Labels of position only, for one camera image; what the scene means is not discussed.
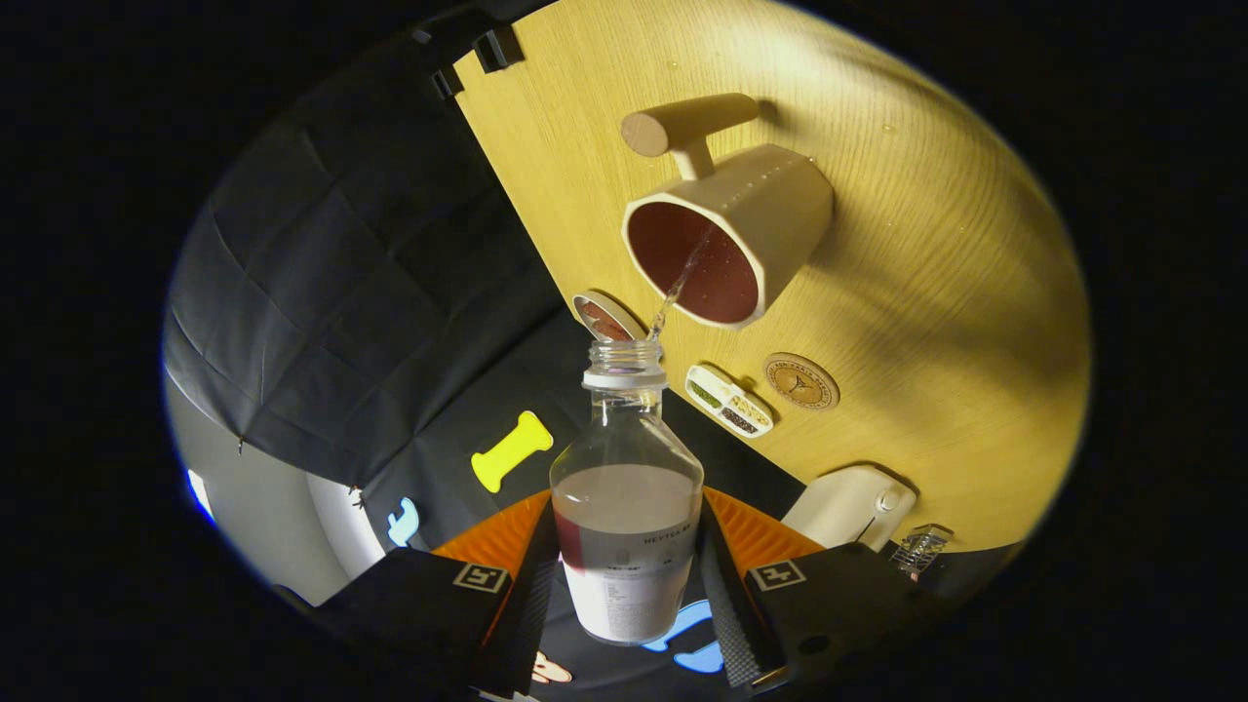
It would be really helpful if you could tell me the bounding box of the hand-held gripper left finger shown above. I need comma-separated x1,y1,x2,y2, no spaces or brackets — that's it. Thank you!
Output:
312,487,562,698

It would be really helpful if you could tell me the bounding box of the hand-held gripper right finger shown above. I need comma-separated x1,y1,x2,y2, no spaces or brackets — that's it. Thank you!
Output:
694,487,952,695

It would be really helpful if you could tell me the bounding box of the clear juice bottle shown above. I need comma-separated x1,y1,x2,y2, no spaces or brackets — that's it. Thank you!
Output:
549,339,705,646

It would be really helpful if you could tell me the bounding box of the round brown coaster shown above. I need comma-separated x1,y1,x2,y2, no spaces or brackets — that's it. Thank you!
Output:
763,352,841,411

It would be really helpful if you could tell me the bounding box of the beige cup with wooden handle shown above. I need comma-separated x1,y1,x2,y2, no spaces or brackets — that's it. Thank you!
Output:
621,93,837,331

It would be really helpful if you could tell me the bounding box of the white toaster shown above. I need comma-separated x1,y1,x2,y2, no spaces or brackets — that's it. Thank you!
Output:
780,465,918,553

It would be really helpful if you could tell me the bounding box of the white divided condiment dish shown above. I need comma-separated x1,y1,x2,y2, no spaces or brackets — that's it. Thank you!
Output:
684,364,775,439

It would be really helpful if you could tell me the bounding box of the red-brown meat piece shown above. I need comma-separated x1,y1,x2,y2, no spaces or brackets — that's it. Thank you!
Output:
579,299,633,341

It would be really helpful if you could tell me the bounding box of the white round plate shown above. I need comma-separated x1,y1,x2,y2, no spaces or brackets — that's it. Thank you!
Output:
571,290,646,342

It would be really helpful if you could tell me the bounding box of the wooden table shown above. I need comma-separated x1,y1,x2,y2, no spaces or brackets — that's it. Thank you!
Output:
453,0,1091,554

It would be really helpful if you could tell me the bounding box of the wire mesh holder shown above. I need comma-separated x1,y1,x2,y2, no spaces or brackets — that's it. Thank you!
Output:
889,524,955,581

